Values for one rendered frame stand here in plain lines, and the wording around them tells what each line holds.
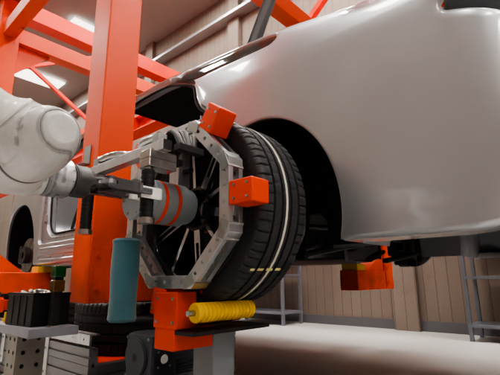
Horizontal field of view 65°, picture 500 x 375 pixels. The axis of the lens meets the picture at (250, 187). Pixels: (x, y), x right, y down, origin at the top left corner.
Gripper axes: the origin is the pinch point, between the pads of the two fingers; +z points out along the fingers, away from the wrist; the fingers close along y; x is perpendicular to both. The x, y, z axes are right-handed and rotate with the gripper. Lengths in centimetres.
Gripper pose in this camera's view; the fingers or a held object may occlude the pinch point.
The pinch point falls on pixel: (146, 193)
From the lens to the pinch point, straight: 108.3
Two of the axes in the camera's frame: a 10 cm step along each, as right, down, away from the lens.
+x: -0.1, -9.7, 2.3
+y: 7.4, -1.6, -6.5
